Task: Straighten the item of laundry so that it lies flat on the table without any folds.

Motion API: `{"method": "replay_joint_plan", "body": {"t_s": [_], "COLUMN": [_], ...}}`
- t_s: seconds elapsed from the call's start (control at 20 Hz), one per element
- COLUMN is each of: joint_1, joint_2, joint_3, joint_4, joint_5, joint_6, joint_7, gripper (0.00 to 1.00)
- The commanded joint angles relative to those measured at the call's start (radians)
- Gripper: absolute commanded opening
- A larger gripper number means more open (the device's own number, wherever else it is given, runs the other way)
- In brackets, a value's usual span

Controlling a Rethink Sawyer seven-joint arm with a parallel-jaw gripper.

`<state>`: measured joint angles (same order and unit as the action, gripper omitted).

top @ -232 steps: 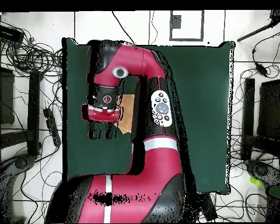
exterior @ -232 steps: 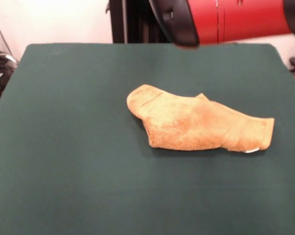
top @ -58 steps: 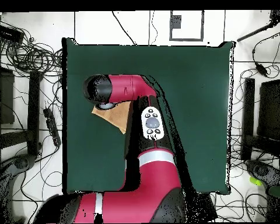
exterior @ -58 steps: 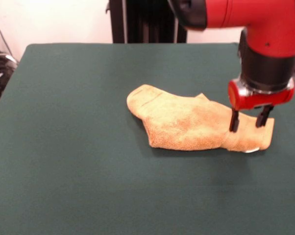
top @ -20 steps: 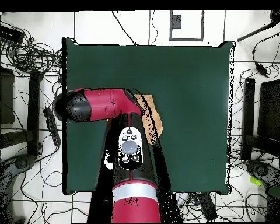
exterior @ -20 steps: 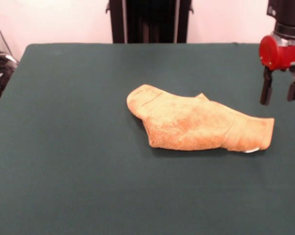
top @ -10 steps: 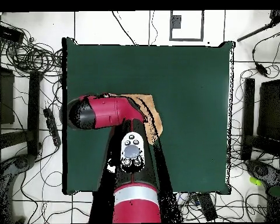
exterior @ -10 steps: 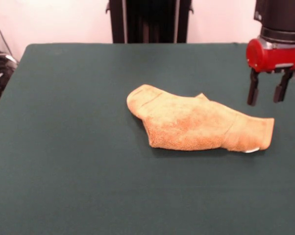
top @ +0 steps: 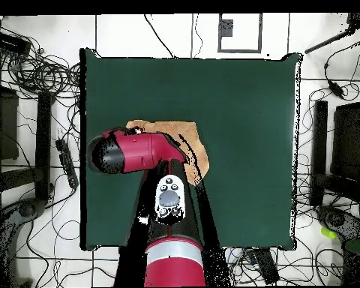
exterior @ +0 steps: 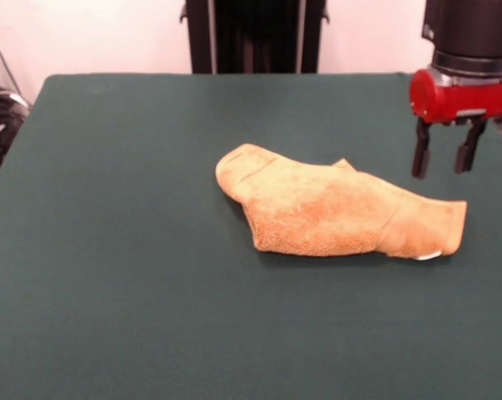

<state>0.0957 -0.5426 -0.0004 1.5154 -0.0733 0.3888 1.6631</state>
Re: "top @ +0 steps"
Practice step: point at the tan terry towel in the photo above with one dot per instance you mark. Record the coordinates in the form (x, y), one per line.
(195, 141)

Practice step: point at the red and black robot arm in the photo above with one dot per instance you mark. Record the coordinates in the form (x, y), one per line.
(138, 150)

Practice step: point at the dark flat panel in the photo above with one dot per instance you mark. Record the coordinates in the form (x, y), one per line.
(348, 141)
(7, 126)

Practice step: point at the dark green table cloth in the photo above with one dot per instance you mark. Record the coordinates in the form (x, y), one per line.
(243, 120)

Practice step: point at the black power strip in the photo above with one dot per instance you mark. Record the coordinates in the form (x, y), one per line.
(265, 265)
(67, 163)

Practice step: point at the black stand base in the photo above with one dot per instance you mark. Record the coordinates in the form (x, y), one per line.
(43, 144)
(319, 150)

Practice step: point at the small grey square patch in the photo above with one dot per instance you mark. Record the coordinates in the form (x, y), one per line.
(225, 28)

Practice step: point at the grey chair base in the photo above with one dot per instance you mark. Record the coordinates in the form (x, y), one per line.
(336, 219)
(27, 210)

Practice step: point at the yellow-green ball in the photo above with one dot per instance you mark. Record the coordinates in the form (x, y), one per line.
(328, 233)

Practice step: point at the black power adapter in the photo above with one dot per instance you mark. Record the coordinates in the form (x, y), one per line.
(336, 89)

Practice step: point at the black electronics box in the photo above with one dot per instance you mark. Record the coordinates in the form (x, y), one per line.
(10, 43)

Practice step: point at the black tripod pole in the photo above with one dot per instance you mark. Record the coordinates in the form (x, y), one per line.
(358, 20)

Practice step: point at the grey square floor frame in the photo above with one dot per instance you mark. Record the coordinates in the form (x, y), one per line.
(260, 33)

